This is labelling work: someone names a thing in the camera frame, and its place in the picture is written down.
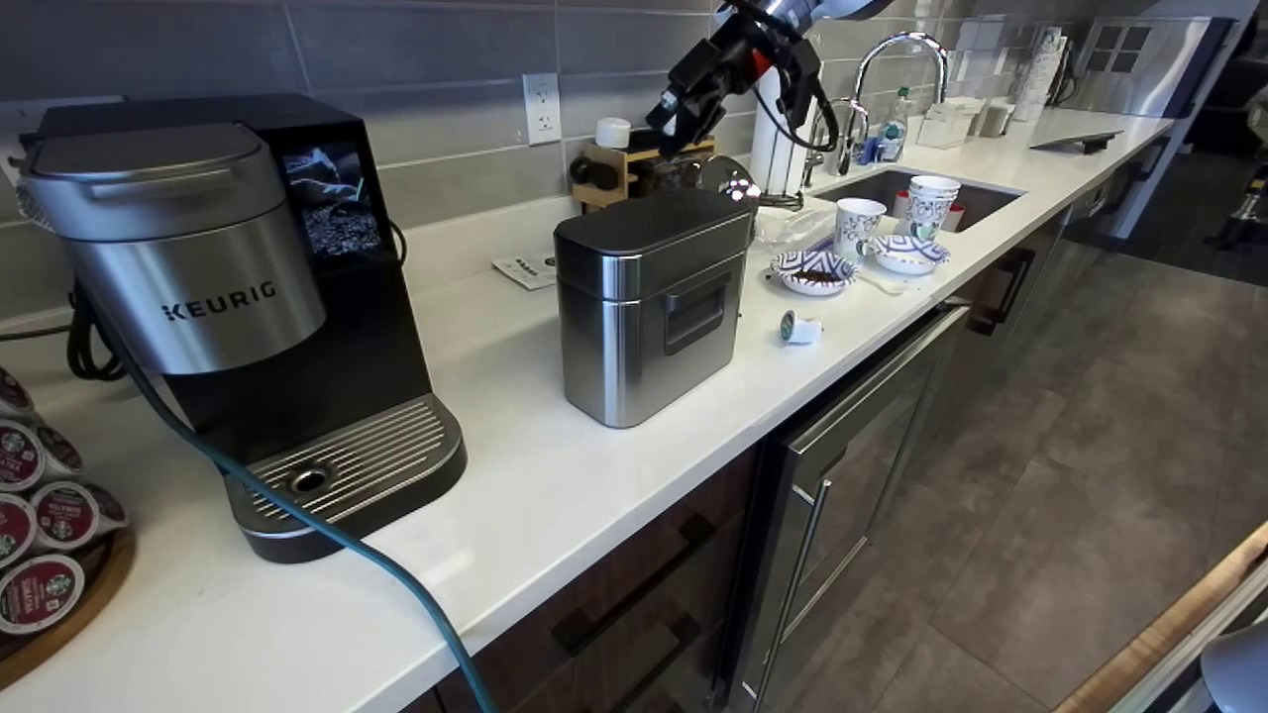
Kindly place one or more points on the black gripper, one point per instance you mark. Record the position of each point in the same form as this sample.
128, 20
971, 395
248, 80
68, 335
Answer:
740, 61

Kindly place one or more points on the small white pod container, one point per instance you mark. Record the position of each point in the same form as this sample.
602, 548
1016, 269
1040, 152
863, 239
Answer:
798, 329

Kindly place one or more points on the glass coffee bean jar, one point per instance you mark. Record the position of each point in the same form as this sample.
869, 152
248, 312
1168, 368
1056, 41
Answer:
728, 176

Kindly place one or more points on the small white tub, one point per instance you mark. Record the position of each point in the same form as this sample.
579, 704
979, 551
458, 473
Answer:
610, 131

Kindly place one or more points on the white paper towel roll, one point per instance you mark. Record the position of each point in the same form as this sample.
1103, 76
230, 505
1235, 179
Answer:
772, 146

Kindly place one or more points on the wooden organizer box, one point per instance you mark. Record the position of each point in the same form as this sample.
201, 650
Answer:
600, 179

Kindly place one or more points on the small chrome tap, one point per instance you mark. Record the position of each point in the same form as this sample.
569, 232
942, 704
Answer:
826, 146

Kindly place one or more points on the small blue patterned plate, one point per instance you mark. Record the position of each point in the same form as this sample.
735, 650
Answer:
811, 274

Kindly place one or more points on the patterned paper cup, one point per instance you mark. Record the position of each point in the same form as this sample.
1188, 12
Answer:
857, 228

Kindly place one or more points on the blue soap bottle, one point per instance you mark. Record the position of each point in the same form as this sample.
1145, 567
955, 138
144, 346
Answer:
890, 146

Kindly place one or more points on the white paper packets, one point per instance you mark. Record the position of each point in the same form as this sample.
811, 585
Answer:
526, 270

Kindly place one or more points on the tall gooseneck chrome faucet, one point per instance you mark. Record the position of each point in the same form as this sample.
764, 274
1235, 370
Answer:
897, 41

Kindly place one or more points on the dark kitchen sink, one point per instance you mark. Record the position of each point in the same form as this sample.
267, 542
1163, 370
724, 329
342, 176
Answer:
975, 200

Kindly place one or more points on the flat black tablet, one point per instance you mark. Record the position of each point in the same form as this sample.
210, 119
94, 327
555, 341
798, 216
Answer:
1071, 146

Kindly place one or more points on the dark drawer cabinet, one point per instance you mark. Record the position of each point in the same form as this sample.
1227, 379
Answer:
621, 608

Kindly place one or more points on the silver black Keurig coffee maker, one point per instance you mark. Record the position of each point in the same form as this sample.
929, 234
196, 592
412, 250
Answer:
184, 279

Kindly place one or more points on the red foil coffee pod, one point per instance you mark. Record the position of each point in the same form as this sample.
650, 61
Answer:
19, 461
13, 534
40, 597
65, 517

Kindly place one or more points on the coffee pod carousel rack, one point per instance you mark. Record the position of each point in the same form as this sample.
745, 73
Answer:
99, 597

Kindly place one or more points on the white wall outlet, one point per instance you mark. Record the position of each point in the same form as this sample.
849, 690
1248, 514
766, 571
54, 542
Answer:
540, 109

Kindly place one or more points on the wooden rail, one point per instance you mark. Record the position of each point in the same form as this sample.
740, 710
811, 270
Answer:
1163, 626

